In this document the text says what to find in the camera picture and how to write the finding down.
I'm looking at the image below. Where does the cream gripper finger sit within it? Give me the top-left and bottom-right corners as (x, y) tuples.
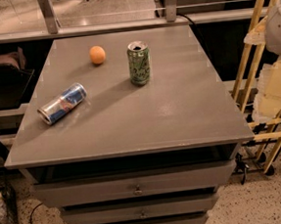
(243, 23), (266, 45)
(252, 56), (281, 123)

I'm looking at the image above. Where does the green soda can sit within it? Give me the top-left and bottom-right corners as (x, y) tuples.
(126, 40), (151, 86)

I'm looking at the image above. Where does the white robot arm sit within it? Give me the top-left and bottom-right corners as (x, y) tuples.
(244, 0), (281, 123)

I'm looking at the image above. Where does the blue silver energy drink can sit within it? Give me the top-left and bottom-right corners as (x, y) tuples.
(37, 83), (87, 125)

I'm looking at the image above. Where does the grey drawer cabinet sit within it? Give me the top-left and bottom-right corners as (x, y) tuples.
(6, 24), (253, 213)

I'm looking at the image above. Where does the middle grey drawer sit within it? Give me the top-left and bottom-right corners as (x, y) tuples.
(61, 194), (218, 224)

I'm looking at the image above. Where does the orange fruit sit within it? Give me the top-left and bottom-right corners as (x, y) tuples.
(89, 46), (107, 65)

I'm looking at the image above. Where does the top grey drawer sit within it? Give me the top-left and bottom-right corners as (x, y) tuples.
(31, 159), (236, 207)

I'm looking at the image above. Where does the dark chair with cushion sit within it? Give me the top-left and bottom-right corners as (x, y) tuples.
(0, 47), (34, 111)

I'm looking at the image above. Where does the yellow wooden frame rack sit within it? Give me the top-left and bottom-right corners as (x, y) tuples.
(231, 0), (281, 175)

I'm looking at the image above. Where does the black cable behind table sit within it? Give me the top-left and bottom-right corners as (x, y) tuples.
(176, 10), (212, 66)

